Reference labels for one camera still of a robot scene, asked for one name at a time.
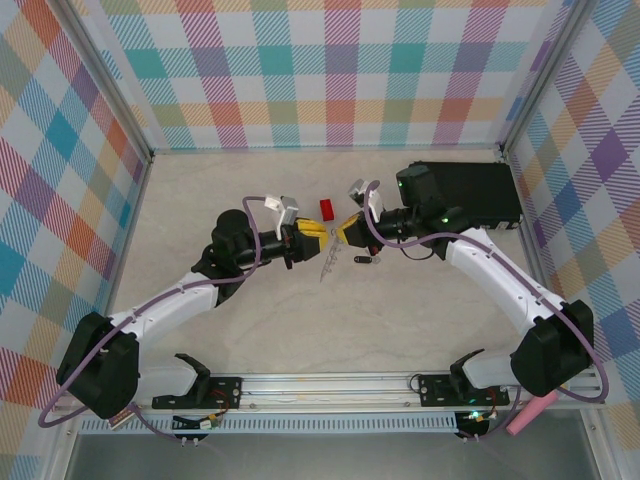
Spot black carrying case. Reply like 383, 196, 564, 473
408, 160, 525, 234

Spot small printed card box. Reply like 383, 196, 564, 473
108, 408, 137, 432

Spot grey metal shelf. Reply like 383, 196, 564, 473
64, 432, 601, 480

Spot black connector with green light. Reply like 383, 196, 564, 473
457, 407, 501, 444

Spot pink foam cylinder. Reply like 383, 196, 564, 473
505, 392, 557, 436

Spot aluminium back rail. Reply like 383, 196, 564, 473
149, 143, 504, 157

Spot aluminium side rail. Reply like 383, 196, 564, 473
99, 154, 155, 326
508, 152, 564, 311

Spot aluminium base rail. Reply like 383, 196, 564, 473
49, 372, 606, 416

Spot white slotted cable duct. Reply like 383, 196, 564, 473
79, 412, 460, 435

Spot green connector with wires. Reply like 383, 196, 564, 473
171, 412, 224, 432

